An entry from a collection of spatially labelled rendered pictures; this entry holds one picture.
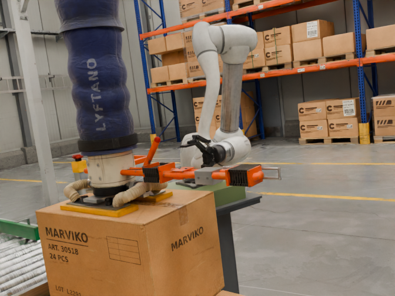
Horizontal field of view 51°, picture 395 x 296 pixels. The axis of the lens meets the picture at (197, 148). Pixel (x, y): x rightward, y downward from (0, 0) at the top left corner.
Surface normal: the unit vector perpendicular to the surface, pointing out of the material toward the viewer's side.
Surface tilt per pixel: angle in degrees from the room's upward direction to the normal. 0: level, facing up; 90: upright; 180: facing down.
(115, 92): 72
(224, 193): 90
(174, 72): 90
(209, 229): 90
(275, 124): 90
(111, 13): 100
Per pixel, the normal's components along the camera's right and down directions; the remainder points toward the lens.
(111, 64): 0.62, -0.18
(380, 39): -0.62, 0.20
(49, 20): 0.80, -0.02
